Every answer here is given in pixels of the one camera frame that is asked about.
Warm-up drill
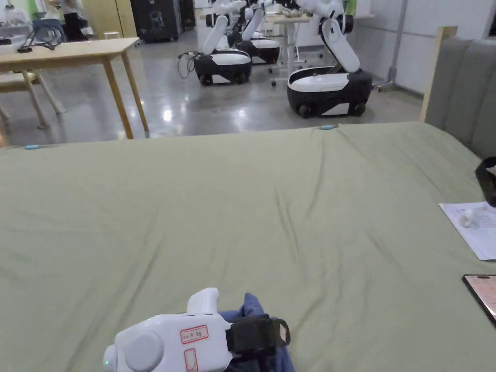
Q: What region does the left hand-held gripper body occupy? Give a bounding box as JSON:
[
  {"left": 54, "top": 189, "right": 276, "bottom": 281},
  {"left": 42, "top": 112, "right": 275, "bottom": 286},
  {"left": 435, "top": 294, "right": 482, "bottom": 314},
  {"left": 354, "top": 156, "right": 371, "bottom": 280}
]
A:
[{"left": 102, "top": 287, "right": 235, "bottom": 372}]

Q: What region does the dark blue shirt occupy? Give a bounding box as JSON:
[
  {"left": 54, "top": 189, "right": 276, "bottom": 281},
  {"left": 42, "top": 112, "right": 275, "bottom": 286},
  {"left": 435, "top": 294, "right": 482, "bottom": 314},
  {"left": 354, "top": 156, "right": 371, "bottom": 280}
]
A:
[{"left": 215, "top": 292, "right": 292, "bottom": 372}]

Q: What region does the bed with pale green sheet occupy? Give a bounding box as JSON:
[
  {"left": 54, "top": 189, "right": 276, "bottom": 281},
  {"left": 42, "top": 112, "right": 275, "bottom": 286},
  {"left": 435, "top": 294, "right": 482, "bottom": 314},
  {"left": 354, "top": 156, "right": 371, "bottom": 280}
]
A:
[{"left": 0, "top": 122, "right": 496, "bottom": 372}]

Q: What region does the black phone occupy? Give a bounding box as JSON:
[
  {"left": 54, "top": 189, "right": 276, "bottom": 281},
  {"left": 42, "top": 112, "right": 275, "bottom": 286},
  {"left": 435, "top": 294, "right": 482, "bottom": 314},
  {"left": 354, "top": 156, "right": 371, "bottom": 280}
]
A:
[{"left": 462, "top": 274, "right": 496, "bottom": 326}]

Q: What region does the white printed paper sheet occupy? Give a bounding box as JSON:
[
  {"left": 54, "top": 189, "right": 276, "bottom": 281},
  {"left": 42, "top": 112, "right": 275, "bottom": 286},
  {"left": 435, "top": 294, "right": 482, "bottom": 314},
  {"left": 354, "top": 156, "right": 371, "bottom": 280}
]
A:
[{"left": 438, "top": 201, "right": 496, "bottom": 262}]

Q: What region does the white and black wheeled robot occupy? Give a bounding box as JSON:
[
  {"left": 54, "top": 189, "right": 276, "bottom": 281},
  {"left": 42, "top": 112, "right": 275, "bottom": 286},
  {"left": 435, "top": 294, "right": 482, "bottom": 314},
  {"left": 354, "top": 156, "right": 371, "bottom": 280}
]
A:
[
  {"left": 286, "top": 0, "right": 373, "bottom": 119},
  {"left": 193, "top": 0, "right": 253, "bottom": 86},
  {"left": 232, "top": 0, "right": 281, "bottom": 65}
]

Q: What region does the white height-adjustable table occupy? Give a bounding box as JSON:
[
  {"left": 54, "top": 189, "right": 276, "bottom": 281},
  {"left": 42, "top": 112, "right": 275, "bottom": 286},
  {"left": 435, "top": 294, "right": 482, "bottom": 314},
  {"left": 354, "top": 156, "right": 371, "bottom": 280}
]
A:
[{"left": 270, "top": 9, "right": 325, "bottom": 88}]

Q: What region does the light wooden chair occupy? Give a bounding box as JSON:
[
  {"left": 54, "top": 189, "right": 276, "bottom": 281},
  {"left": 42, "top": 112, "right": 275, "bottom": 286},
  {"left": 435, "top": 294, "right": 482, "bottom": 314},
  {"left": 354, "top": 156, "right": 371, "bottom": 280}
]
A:
[{"left": 0, "top": 69, "right": 63, "bottom": 130}]

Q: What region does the light wooden table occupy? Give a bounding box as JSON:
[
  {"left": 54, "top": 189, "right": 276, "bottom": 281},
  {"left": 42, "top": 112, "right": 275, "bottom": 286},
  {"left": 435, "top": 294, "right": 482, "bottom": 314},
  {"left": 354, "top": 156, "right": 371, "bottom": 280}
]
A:
[{"left": 0, "top": 19, "right": 151, "bottom": 140}]

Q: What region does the grey padded headboard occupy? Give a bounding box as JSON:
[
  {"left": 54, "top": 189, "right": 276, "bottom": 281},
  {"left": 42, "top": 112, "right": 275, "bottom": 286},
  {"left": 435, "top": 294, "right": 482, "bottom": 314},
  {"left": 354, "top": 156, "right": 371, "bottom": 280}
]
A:
[{"left": 420, "top": 26, "right": 496, "bottom": 159}]

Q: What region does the black cabinet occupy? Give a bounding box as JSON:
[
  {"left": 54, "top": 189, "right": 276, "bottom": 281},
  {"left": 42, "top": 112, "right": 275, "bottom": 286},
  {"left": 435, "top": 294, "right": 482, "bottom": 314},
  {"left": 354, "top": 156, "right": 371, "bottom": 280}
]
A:
[{"left": 129, "top": 0, "right": 196, "bottom": 44}]

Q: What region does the light wooden cabinet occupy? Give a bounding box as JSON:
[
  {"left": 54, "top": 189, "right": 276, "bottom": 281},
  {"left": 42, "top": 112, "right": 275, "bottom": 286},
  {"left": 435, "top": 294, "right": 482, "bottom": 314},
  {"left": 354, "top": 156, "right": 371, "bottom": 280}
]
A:
[{"left": 82, "top": 0, "right": 137, "bottom": 40}]

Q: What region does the black strap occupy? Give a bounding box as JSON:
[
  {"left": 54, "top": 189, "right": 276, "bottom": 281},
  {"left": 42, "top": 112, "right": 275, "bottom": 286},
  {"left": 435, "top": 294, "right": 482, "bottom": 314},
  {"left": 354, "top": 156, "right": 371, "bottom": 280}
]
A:
[{"left": 474, "top": 156, "right": 496, "bottom": 208}]

